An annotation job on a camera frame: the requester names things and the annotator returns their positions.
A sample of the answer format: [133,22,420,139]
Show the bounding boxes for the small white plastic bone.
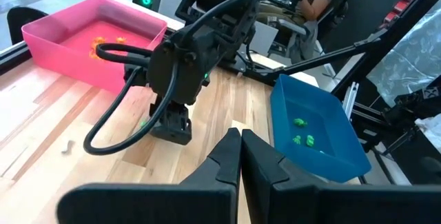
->
[61,139,76,155]

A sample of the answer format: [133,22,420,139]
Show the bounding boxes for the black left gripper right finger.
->
[240,129,441,224]

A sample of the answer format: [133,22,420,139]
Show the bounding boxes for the black clamp bracket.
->
[6,6,49,45]

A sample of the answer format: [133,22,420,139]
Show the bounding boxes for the grey jacket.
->
[285,19,323,65]

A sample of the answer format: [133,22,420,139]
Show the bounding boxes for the silver aluminium extrusion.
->
[342,81,360,121]

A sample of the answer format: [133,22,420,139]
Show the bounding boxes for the pink plastic bin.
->
[21,0,169,94]

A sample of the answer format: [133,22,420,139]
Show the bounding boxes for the black equipment with X mark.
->
[380,84,441,125]

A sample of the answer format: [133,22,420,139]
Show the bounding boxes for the red storage bins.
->
[382,0,427,25]

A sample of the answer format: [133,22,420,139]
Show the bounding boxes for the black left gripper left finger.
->
[57,128,242,224]

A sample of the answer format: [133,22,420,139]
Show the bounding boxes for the blue plastic bin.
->
[269,74,372,183]

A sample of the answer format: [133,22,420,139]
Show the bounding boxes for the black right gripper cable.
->
[82,0,269,156]

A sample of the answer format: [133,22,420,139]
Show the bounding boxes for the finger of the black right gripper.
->
[171,101,193,146]
[150,96,172,144]

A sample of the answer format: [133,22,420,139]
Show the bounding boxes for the grey plastic sheet partition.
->
[367,0,441,97]

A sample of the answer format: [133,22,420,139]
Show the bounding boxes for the black office chair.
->
[318,0,354,28]

